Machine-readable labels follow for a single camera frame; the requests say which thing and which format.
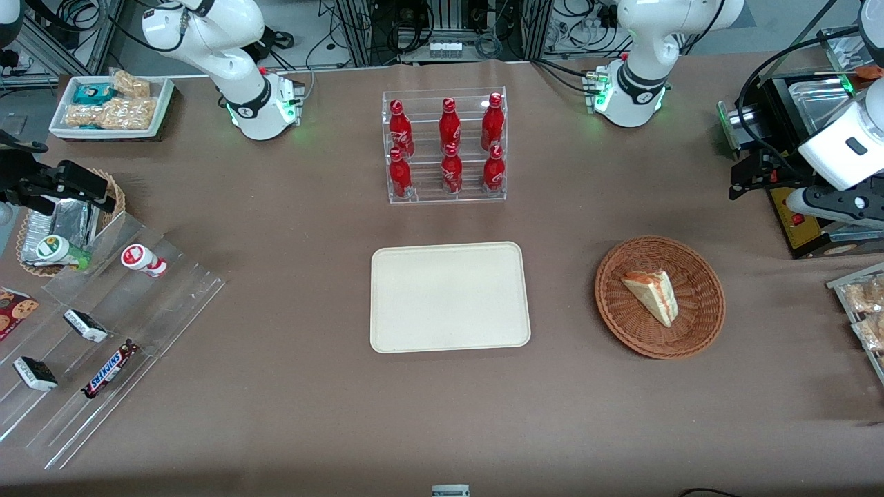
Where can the black white snack bar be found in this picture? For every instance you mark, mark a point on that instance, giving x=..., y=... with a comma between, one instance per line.
x=86, y=326
x=34, y=373

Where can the black countertop fryer appliance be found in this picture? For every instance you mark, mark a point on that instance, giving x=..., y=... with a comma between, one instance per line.
x=777, y=90

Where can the round brown wicker basket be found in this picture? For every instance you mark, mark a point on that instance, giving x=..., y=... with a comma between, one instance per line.
x=694, y=324

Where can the silver foil container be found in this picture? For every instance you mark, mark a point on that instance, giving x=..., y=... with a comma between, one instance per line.
x=62, y=221

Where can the clear beige snack packet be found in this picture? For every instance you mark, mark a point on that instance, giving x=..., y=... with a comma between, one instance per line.
x=131, y=114
x=83, y=116
x=131, y=84

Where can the red cola bottle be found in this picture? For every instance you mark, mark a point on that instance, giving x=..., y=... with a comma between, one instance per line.
x=399, y=131
x=492, y=124
x=452, y=172
x=399, y=176
x=494, y=171
x=449, y=128

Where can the clear acrylic bottle rack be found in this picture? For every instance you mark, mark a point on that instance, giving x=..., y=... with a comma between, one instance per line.
x=428, y=195

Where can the teal snack packet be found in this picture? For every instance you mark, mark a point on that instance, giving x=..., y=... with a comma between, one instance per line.
x=93, y=93

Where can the raised steel tray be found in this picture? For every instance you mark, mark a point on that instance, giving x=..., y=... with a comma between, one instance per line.
x=849, y=48

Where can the red cookie packet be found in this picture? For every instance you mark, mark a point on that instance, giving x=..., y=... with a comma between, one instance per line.
x=17, y=312

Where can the aluminium frame equipment rack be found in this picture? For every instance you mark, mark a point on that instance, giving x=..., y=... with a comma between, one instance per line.
x=359, y=27

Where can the white power strip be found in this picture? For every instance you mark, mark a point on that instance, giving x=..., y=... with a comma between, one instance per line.
x=445, y=50

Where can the cream rectangular tray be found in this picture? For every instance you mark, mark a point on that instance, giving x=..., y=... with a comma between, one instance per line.
x=442, y=297

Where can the green capped yogurt bottle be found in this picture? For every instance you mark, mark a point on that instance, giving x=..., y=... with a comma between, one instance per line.
x=59, y=250

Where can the white printed label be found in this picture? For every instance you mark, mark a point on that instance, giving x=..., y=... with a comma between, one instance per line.
x=450, y=491

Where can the small brown wicker basket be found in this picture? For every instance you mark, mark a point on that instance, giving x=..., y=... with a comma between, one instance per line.
x=117, y=197

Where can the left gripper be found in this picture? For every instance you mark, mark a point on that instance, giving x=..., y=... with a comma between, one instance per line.
x=778, y=168

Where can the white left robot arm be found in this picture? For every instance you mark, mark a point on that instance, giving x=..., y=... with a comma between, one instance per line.
x=642, y=69

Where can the triangular sandwich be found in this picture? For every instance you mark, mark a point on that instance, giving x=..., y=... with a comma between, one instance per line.
x=652, y=295

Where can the orange food piece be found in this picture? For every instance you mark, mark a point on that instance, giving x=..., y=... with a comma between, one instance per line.
x=870, y=70

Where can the grey tray of pastries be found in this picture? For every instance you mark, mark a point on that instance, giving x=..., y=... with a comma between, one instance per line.
x=839, y=290

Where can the snickers chocolate bar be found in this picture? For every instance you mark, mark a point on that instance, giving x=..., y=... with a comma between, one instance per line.
x=109, y=369

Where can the clear acrylic stepped shelf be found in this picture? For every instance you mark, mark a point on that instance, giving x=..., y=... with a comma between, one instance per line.
x=159, y=304

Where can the steel fryer pan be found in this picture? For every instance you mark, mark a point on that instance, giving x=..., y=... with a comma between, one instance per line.
x=818, y=103

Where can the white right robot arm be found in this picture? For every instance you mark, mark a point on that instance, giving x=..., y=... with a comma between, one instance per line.
x=235, y=62

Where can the white rectangular snack bin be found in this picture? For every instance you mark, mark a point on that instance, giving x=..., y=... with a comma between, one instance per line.
x=164, y=103

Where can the wrapped pastry packet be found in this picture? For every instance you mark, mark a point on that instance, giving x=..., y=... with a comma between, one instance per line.
x=867, y=297
x=871, y=333

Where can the red capped yogurt bottle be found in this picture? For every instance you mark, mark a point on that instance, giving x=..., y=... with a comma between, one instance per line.
x=141, y=259

